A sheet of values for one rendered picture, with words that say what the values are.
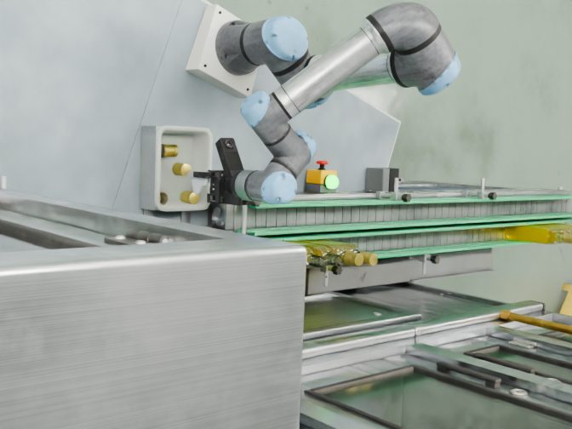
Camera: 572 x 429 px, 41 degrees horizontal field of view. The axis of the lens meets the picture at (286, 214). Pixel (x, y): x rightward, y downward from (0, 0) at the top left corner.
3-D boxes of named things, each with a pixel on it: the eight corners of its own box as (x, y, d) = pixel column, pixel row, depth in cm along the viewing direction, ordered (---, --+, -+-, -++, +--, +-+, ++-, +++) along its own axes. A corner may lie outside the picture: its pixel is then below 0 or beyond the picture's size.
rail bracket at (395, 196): (373, 199, 245) (404, 203, 235) (374, 176, 245) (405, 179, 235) (380, 198, 248) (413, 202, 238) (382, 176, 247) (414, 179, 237)
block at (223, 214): (208, 227, 212) (223, 231, 207) (209, 194, 211) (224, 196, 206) (219, 227, 214) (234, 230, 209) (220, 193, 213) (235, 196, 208)
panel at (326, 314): (30, 343, 164) (103, 385, 138) (30, 329, 164) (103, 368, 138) (330, 300, 223) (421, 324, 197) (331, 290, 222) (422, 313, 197)
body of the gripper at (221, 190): (204, 202, 193) (232, 206, 184) (204, 168, 192) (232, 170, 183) (228, 200, 198) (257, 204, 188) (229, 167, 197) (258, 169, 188)
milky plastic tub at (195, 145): (139, 208, 204) (156, 211, 197) (140, 124, 202) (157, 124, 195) (193, 207, 215) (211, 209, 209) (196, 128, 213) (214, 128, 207)
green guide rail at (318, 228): (237, 232, 210) (254, 236, 204) (237, 229, 210) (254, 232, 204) (567, 214, 323) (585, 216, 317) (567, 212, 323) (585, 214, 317)
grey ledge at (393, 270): (287, 289, 237) (311, 295, 229) (288, 261, 236) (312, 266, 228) (471, 266, 299) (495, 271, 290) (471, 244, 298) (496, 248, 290)
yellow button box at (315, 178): (304, 191, 243) (320, 192, 237) (305, 167, 242) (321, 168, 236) (320, 191, 247) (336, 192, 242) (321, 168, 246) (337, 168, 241)
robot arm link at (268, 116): (425, -15, 163) (242, 120, 168) (447, 25, 168) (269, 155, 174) (405, -27, 172) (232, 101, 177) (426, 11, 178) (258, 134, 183)
